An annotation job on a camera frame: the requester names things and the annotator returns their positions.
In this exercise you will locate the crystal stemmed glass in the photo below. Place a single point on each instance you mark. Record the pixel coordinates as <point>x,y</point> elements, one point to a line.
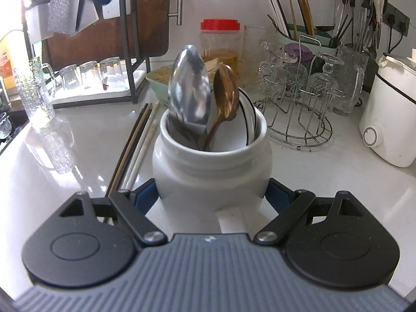
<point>271,74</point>
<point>325,81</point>
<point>294,81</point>

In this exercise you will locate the green utensil drainer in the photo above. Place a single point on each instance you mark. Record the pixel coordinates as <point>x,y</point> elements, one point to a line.
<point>325,44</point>

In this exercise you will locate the red lid plastic jar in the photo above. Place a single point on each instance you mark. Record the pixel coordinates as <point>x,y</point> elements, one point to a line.
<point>221,45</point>

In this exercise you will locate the silver metal spoon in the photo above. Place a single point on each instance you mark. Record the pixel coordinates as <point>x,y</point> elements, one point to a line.
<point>188,84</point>

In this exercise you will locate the clear drinking glass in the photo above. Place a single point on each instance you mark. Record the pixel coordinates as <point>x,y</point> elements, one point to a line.
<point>90,74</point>
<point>70,78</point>
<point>110,73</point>

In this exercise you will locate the white ceramic mug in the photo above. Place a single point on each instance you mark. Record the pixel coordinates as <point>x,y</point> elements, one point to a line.
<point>211,172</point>

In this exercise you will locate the textured glass pitcher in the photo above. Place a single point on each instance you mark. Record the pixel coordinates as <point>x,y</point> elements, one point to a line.
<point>351,81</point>
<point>34,97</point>

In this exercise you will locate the clear tall glass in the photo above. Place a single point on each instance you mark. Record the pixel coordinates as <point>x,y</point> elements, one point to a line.
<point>255,55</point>

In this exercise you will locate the dark power strip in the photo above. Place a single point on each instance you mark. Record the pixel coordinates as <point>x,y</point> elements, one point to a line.
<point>395,18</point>

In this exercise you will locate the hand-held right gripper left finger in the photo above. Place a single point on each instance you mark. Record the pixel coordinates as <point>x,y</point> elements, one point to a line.
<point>143,198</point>

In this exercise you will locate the wooden cutting board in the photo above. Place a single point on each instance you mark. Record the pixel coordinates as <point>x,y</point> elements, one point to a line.
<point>149,16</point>

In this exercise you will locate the wooden chopstick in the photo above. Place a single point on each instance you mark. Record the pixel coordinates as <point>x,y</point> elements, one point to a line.
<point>130,148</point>

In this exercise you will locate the black sink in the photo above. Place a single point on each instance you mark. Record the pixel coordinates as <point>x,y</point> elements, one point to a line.
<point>9,143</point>

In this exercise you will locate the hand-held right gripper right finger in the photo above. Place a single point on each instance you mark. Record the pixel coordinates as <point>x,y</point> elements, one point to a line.
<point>276,198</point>

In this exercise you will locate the row of hanging utensils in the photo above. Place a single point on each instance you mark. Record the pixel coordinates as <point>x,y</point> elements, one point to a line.
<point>367,13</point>

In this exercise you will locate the purple cup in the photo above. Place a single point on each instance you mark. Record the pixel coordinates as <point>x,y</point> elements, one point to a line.
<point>299,53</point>

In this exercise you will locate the bunch of slim cooking utensils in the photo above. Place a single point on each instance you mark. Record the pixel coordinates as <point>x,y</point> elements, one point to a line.
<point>339,26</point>

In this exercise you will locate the gold metal spoon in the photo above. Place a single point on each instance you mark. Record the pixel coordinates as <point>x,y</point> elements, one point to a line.
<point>226,91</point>

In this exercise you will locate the black metal rack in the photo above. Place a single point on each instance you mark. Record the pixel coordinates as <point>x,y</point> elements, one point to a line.
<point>123,22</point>

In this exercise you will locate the white electric pot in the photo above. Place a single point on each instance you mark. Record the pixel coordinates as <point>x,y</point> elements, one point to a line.
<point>390,113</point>

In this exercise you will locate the bundle of assorted chopsticks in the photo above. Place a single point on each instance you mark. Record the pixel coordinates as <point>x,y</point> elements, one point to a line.
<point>292,13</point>

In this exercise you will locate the wine glass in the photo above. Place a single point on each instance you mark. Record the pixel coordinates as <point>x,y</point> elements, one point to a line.
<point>4,125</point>

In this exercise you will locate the white ceramic spoon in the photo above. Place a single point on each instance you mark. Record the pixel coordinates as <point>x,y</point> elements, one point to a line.
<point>232,133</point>

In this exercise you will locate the yellow oil jug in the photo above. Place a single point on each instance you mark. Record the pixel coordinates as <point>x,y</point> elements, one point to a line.
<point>6,61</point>

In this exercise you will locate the white tray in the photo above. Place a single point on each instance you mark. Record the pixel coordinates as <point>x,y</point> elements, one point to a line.
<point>97,96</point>

